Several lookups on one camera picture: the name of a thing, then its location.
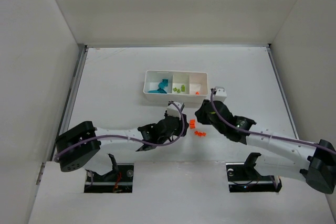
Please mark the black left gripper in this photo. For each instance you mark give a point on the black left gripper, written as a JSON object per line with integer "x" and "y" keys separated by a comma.
{"x": 181, "y": 123}

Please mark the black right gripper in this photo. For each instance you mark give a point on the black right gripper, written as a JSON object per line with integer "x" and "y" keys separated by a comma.
{"x": 203, "y": 114}

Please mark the orange lego brick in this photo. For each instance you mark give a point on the orange lego brick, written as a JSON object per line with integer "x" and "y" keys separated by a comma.
{"x": 192, "y": 124}

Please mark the teal small lego brick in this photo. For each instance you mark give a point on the teal small lego brick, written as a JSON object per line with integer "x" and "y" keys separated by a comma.
{"x": 162, "y": 91}

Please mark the teal long lego brick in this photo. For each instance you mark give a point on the teal long lego brick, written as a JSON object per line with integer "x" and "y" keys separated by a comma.
{"x": 160, "y": 85}

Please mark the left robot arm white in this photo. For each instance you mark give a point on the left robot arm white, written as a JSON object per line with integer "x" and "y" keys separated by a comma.
{"x": 80, "y": 146}

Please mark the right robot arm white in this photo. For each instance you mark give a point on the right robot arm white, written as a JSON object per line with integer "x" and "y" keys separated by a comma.
{"x": 312, "y": 163}

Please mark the white divided container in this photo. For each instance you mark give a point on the white divided container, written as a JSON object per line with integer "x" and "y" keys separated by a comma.
{"x": 193, "y": 81}

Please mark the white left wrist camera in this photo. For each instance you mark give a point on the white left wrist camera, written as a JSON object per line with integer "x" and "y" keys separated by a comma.
{"x": 175, "y": 109}

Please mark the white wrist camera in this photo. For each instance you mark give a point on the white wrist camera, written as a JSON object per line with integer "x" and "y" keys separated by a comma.
{"x": 219, "y": 94}
{"x": 175, "y": 109}

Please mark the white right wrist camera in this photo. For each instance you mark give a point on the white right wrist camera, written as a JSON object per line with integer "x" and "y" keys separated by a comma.
{"x": 219, "y": 94}

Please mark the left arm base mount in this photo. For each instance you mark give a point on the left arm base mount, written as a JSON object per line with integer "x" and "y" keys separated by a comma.
{"x": 119, "y": 180}

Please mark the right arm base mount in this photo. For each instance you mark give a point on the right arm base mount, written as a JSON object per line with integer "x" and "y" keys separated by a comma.
{"x": 243, "y": 178}

